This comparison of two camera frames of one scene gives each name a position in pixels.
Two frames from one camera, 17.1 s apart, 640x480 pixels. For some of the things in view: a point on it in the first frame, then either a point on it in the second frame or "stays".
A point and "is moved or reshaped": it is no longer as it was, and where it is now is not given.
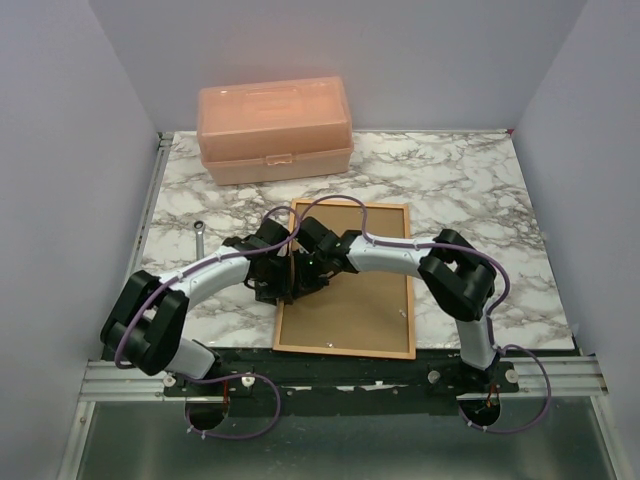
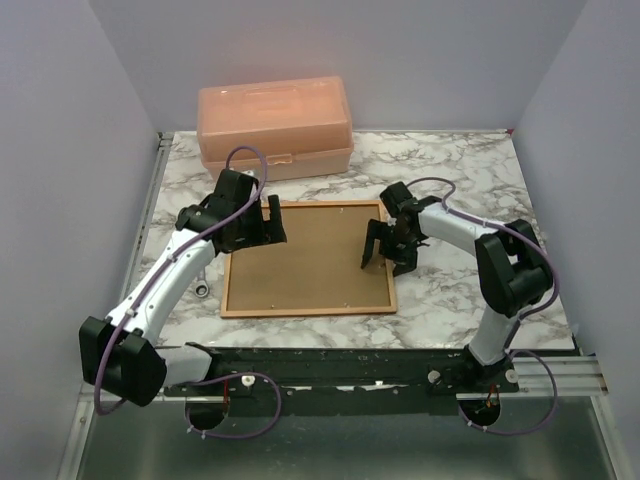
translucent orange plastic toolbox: x=262 y=130 stays
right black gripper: x=305 y=285 to x=380 y=230
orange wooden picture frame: x=412 y=354 to x=314 y=311
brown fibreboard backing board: x=361 y=311 is moved or reshaped
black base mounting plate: x=261 y=373 stays
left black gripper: x=283 y=288 to x=263 y=235
